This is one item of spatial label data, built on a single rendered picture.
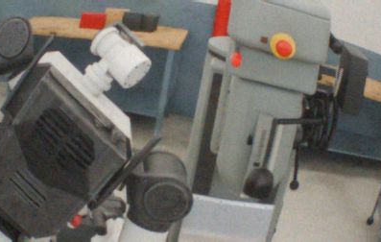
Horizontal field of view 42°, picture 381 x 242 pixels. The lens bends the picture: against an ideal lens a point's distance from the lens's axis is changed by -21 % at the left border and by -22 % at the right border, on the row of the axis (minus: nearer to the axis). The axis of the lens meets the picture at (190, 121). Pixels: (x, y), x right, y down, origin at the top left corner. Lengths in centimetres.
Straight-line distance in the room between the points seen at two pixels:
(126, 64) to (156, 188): 22
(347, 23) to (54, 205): 514
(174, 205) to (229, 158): 51
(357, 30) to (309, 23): 462
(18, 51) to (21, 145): 18
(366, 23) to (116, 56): 502
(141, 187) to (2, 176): 29
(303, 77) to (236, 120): 22
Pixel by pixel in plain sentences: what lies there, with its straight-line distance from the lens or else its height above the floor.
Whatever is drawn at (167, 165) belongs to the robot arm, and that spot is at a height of 156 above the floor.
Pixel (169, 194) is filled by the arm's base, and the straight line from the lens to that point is 104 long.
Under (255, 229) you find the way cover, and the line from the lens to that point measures 210.
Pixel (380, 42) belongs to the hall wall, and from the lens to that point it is 602.
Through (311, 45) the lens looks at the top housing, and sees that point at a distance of 132.
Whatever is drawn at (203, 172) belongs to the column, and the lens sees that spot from 205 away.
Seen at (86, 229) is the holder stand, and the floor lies 109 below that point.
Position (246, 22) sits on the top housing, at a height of 179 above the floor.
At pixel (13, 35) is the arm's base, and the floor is 178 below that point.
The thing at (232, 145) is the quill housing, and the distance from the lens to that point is 153.
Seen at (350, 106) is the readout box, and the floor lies 155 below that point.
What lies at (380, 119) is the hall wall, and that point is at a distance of 623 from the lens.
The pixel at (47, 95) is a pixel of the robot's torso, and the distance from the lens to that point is 90.
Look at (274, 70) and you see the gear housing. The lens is 143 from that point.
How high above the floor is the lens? 200
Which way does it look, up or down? 20 degrees down
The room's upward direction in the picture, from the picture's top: 10 degrees clockwise
